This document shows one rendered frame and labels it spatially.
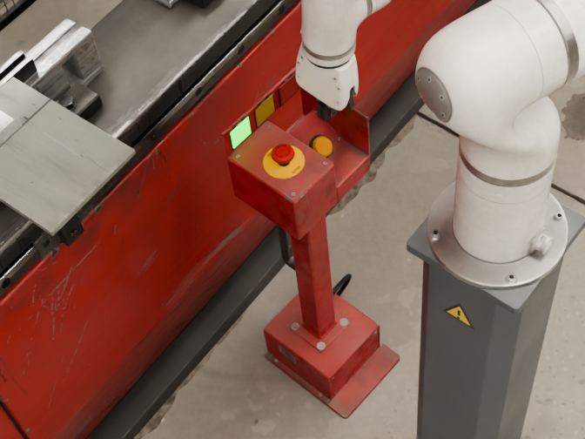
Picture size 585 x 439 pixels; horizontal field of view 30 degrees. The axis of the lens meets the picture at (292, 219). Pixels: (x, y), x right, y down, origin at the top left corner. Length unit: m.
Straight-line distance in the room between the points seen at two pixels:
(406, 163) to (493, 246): 1.41
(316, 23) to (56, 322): 0.73
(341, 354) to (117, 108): 0.84
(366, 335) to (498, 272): 0.99
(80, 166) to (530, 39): 0.75
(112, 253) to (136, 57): 0.35
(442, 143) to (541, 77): 1.70
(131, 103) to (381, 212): 1.04
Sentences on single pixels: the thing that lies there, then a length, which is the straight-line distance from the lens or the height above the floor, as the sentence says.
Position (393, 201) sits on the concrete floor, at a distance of 2.77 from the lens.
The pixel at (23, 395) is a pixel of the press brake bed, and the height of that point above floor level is 0.51.
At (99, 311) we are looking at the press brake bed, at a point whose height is 0.52.
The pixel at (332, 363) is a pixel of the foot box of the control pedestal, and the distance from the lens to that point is 2.40.
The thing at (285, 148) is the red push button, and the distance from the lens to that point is 1.85.
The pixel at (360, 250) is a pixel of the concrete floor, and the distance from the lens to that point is 2.69.
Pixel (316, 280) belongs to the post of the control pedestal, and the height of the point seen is 0.37.
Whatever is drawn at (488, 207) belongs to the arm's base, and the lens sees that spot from 1.38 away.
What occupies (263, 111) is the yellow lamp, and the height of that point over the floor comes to 0.81.
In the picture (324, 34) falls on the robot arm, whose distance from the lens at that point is 1.65.
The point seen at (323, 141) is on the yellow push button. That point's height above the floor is 0.73.
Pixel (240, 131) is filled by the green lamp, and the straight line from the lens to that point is 1.88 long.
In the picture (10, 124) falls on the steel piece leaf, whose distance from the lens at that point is 1.71.
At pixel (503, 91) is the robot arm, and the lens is 1.16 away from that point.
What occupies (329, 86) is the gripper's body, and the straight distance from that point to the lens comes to 1.75.
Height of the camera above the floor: 2.26
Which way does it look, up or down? 55 degrees down
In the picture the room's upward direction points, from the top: 8 degrees counter-clockwise
